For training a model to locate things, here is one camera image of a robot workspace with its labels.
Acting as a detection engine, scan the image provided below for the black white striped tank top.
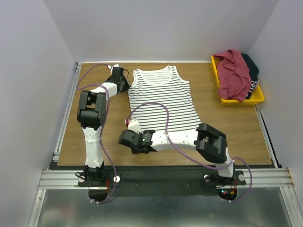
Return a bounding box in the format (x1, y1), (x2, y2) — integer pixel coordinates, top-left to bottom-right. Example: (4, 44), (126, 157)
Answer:
(128, 66), (201, 132)

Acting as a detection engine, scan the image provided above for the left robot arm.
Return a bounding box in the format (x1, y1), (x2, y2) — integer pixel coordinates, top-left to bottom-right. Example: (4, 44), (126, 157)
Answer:
(75, 64), (130, 187)

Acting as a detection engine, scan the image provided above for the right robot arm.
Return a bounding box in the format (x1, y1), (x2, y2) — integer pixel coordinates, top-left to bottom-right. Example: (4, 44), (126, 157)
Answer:
(118, 123), (235, 184)

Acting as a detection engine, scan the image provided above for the maroon red tank top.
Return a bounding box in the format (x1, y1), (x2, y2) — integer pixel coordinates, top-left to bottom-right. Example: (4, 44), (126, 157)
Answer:
(214, 49), (251, 102)

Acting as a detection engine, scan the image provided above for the dark navy tank top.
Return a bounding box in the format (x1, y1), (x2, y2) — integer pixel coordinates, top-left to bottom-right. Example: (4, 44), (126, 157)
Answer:
(241, 53), (259, 99)

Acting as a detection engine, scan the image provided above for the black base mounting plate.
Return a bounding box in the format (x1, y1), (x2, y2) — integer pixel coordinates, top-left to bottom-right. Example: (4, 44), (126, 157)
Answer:
(39, 166), (246, 201)

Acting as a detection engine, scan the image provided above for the yellow plastic bin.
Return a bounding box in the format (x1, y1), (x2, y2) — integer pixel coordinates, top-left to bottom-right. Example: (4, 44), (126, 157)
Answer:
(211, 55), (265, 106)

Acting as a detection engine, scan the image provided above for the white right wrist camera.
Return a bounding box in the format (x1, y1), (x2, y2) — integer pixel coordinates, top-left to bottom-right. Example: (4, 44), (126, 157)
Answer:
(125, 119), (142, 133)

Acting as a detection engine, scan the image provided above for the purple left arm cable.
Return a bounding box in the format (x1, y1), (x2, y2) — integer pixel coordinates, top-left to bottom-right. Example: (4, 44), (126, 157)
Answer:
(77, 63), (119, 205)

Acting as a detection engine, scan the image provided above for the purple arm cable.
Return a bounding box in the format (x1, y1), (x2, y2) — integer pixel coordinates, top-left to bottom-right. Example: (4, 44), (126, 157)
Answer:
(126, 102), (253, 204)
(77, 63), (119, 205)

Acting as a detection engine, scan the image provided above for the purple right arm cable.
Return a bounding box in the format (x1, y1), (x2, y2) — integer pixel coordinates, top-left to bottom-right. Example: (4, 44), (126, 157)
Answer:
(126, 102), (253, 204)

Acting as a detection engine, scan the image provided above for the left aluminium side rail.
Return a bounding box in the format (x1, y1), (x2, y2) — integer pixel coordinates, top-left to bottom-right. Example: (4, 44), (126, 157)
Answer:
(52, 62), (82, 162)

